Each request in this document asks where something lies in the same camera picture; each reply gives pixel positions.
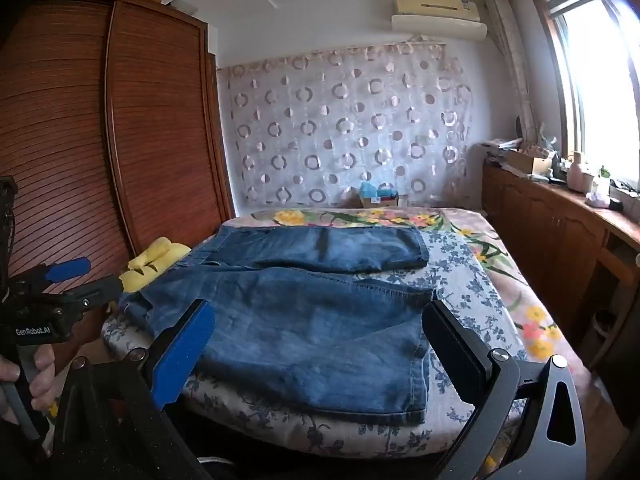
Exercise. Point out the stack of papers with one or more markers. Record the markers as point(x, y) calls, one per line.
point(495, 150)

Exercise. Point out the dark waste bin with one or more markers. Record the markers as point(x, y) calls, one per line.
point(607, 337)

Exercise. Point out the blue floral folded quilt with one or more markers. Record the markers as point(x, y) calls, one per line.
point(465, 280)

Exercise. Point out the pale pink jar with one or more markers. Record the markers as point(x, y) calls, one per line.
point(579, 175)

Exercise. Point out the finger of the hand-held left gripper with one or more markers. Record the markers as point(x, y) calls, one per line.
point(102, 289)
point(67, 270)

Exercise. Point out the small box with blue cloth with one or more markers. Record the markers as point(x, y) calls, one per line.
point(378, 196)

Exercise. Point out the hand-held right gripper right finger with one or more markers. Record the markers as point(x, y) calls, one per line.
point(457, 355)

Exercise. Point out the pink floral bed sheet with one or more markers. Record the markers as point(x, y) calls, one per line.
point(505, 255)

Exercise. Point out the yellow cloth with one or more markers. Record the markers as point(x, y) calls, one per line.
point(155, 260)

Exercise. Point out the gathered pale window curtain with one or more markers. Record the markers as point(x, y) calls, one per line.
point(512, 60)

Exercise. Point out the small black item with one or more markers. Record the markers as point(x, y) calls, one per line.
point(615, 205)

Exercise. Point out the black mesh fan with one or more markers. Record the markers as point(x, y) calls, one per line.
point(6, 220)

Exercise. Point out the bright window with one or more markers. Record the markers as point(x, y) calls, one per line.
point(595, 85)

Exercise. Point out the white wall air conditioner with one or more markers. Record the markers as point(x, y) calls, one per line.
point(440, 17)

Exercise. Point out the person's left hand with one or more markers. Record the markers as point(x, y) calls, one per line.
point(42, 375)

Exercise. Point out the white crumpled cloth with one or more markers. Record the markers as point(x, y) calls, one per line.
point(597, 199)

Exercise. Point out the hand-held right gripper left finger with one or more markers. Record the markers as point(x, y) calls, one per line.
point(182, 355)

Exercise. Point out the brown wooden slatted wardrobe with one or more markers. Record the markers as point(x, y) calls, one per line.
point(65, 125)

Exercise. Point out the open cardboard box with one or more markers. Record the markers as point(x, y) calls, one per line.
point(527, 162)

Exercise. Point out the blue denim pants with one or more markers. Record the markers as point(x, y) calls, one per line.
point(310, 320)

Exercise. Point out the long wooden sideboard cabinet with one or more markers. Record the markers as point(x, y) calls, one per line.
point(545, 240)

